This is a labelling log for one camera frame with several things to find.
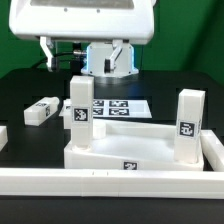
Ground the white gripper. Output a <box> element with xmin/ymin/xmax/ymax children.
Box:
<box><xmin>9</xmin><ymin>0</ymin><xmax>155</xmax><ymax>73</ymax></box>

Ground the white desk top tray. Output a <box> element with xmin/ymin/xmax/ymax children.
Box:
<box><xmin>64</xmin><ymin>119</ymin><xmax>204</xmax><ymax>171</ymax></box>

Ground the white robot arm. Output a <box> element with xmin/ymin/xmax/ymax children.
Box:
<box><xmin>9</xmin><ymin>0</ymin><xmax>157</xmax><ymax>78</ymax></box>

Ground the white sheet with fiducial markers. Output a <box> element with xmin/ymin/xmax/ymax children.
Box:
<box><xmin>58</xmin><ymin>98</ymin><xmax>153</xmax><ymax>119</ymax></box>

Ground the white block at left edge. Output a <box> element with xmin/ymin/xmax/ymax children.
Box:
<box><xmin>0</xmin><ymin>126</ymin><xmax>8</xmax><ymax>151</ymax></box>

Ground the black cable with connector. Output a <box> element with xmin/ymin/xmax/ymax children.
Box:
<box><xmin>30</xmin><ymin>49</ymin><xmax>88</xmax><ymax>70</ymax></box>

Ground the white front barrier rail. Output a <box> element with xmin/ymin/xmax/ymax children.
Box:
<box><xmin>0</xmin><ymin>168</ymin><xmax>224</xmax><ymax>199</ymax></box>

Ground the white barrier rail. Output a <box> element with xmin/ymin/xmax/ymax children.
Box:
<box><xmin>0</xmin><ymin>168</ymin><xmax>224</xmax><ymax>199</ymax></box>
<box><xmin>200</xmin><ymin>130</ymin><xmax>224</xmax><ymax>172</ymax></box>

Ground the white right barrier rail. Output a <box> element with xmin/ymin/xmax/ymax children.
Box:
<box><xmin>200</xmin><ymin>130</ymin><xmax>224</xmax><ymax>172</ymax></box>

